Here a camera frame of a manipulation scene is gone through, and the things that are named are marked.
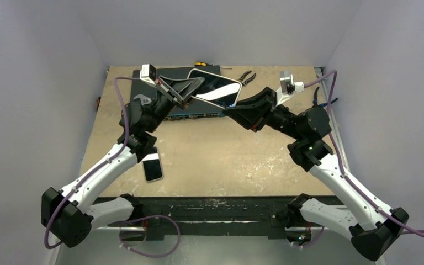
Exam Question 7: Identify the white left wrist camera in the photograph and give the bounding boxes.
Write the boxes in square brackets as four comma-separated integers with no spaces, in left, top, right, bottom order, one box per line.
[140,64,157,87]

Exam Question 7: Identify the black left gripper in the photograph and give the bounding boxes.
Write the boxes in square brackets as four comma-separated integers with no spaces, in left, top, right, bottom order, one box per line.
[145,76,208,134]

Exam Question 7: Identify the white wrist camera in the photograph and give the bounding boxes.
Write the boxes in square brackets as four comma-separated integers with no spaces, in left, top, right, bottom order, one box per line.
[140,64,157,87]
[278,70,304,96]

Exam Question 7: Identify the yellow black screwdriver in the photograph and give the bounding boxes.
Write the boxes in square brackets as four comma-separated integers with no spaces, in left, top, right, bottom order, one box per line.
[194,61,232,70]

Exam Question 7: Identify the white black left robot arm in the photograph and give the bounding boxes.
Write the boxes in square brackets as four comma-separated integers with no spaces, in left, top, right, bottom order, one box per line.
[41,76,205,250]

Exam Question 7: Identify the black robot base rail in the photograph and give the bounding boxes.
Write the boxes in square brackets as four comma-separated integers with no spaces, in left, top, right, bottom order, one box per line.
[93,195,345,242]

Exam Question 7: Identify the red handled adjustable wrench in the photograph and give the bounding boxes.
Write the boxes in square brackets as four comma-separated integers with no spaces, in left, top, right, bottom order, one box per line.
[132,94,151,105]

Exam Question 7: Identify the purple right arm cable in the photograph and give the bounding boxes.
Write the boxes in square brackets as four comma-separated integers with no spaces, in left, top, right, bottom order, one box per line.
[289,69,424,250]

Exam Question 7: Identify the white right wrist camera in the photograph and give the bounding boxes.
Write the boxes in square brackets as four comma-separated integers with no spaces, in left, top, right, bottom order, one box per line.
[278,70,304,96]

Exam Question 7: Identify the phone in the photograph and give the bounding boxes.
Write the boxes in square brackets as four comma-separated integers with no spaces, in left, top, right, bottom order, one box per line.
[188,69,243,108]
[142,153,163,182]

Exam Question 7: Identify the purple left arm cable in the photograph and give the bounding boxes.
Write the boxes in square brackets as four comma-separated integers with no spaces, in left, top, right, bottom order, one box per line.
[44,76,181,259]

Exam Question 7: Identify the phone in clear case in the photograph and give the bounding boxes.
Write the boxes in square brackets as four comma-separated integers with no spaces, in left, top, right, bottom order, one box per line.
[142,153,163,182]

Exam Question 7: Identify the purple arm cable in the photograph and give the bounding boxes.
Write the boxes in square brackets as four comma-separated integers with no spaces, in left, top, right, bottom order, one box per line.
[44,76,181,259]
[289,69,424,250]

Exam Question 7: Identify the blue handled cutting pliers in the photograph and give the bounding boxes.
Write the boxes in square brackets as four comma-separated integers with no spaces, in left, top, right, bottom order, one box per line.
[312,86,339,109]

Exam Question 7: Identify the black grey wire stripper pliers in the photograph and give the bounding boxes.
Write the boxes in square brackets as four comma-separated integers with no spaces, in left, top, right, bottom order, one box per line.
[237,70,256,87]

